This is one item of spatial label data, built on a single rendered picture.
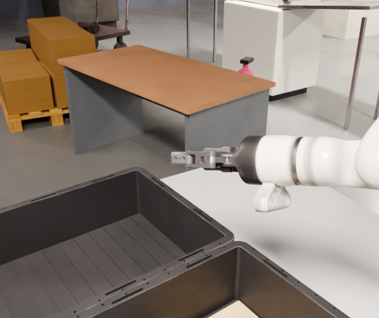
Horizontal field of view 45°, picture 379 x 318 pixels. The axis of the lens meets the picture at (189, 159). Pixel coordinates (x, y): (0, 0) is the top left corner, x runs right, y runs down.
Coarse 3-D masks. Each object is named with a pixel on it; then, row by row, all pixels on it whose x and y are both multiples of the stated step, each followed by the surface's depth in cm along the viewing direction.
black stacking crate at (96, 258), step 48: (96, 192) 86; (144, 192) 89; (0, 240) 77; (48, 240) 83; (96, 240) 85; (144, 240) 85; (192, 240) 79; (0, 288) 74; (48, 288) 74; (96, 288) 74
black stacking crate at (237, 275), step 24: (216, 264) 66; (240, 264) 69; (168, 288) 62; (192, 288) 65; (216, 288) 68; (240, 288) 71; (264, 288) 65; (288, 288) 61; (120, 312) 58; (144, 312) 60; (168, 312) 64; (192, 312) 67; (216, 312) 70; (264, 312) 67; (288, 312) 62; (312, 312) 58
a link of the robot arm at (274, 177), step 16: (272, 144) 64; (288, 144) 63; (256, 160) 65; (272, 160) 63; (288, 160) 62; (272, 176) 64; (288, 176) 63; (272, 192) 65; (288, 192) 69; (256, 208) 64; (272, 208) 65
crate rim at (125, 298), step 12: (216, 252) 66; (228, 252) 67; (252, 252) 66; (192, 264) 64; (204, 264) 64; (264, 264) 64; (276, 264) 64; (168, 276) 62; (180, 276) 62; (276, 276) 62; (288, 276) 62; (132, 288) 60; (144, 288) 59; (156, 288) 60; (300, 288) 59; (108, 300) 58; (120, 300) 58; (132, 300) 58; (312, 300) 58; (324, 300) 58; (84, 312) 56; (96, 312) 56; (108, 312) 57; (324, 312) 57; (336, 312) 56
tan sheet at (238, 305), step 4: (232, 304) 71; (236, 304) 71; (240, 304) 71; (228, 308) 70; (232, 308) 70; (236, 308) 70; (240, 308) 70; (244, 308) 70; (220, 312) 69; (224, 312) 69; (228, 312) 69; (232, 312) 69; (236, 312) 69; (240, 312) 69; (244, 312) 69; (248, 312) 69; (252, 312) 69; (212, 316) 68; (216, 316) 68; (220, 316) 68; (224, 316) 68; (228, 316) 68; (232, 316) 68; (236, 316) 68; (240, 316) 68; (244, 316) 68; (248, 316) 68; (252, 316) 68; (256, 316) 68
